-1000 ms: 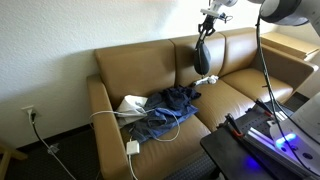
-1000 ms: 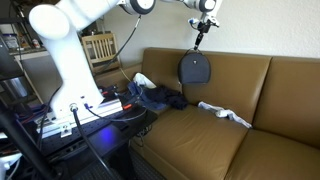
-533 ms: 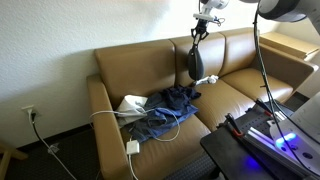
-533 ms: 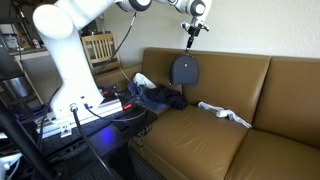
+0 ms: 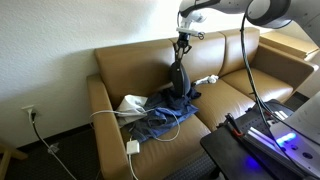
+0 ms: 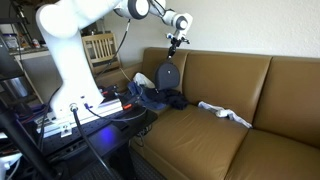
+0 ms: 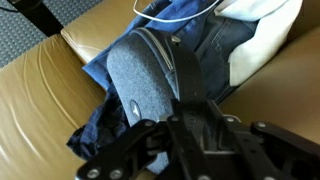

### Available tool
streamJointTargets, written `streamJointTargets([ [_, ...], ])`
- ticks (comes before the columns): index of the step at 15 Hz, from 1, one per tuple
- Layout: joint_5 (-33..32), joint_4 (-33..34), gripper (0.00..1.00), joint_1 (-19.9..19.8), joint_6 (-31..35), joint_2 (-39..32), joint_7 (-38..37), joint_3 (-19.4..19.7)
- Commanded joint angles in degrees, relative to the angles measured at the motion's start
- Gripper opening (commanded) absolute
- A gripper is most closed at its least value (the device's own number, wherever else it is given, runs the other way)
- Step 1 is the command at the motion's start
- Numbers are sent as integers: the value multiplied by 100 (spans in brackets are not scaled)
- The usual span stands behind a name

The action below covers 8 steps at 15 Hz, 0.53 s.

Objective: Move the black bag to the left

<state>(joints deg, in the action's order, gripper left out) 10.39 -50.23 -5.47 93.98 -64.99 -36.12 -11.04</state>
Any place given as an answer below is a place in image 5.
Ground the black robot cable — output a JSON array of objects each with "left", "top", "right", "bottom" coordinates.
[{"left": 239, "top": 0, "right": 320, "bottom": 147}]

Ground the white power adapter brick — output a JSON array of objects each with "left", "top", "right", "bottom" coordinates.
[{"left": 126, "top": 139, "right": 141, "bottom": 156}]

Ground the black power cord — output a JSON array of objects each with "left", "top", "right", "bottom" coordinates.
[{"left": 29, "top": 111, "right": 78, "bottom": 180}]

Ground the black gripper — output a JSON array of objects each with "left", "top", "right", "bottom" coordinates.
[{"left": 172, "top": 38, "right": 193, "bottom": 67}]

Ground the wooden chair leg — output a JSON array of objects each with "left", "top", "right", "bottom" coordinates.
[{"left": 0, "top": 142, "right": 30, "bottom": 180}]

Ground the black table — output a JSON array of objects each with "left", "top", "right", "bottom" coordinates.
[{"left": 199, "top": 123, "right": 301, "bottom": 180}]

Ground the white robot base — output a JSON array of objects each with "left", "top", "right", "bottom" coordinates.
[{"left": 269, "top": 91, "right": 320, "bottom": 168}]

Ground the clear plastic wrapper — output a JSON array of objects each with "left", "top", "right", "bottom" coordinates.
[{"left": 47, "top": 143, "right": 61, "bottom": 155}]

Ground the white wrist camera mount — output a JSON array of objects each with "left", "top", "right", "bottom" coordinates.
[{"left": 175, "top": 26, "right": 205, "bottom": 40}]

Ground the red handled clamp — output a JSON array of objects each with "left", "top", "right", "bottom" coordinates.
[
  {"left": 254, "top": 98, "right": 276, "bottom": 116},
  {"left": 217, "top": 113, "right": 245, "bottom": 138}
]

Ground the wooden side table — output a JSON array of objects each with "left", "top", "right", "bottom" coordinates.
[{"left": 259, "top": 31, "right": 320, "bottom": 63}]

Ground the white charger cable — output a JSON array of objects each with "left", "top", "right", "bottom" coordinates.
[{"left": 88, "top": 106, "right": 181, "bottom": 143}]

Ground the small white object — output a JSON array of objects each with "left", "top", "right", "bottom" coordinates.
[{"left": 193, "top": 74, "right": 220, "bottom": 87}]

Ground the metal mounting plate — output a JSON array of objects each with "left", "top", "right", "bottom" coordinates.
[{"left": 240, "top": 99, "right": 320, "bottom": 179}]

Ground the dark baseboard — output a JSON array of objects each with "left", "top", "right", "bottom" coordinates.
[{"left": 14, "top": 123, "right": 95, "bottom": 151}]

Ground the tan leather sofa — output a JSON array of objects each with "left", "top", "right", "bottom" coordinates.
[{"left": 86, "top": 27, "right": 320, "bottom": 180}]

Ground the black fabric bag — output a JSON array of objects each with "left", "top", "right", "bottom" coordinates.
[{"left": 168, "top": 60, "right": 192, "bottom": 98}]

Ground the blue crumpled clothing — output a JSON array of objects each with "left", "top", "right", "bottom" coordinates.
[{"left": 128, "top": 84, "right": 202, "bottom": 144}]

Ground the white wall outlet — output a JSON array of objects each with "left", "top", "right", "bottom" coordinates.
[{"left": 21, "top": 105, "right": 36, "bottom": 118}]

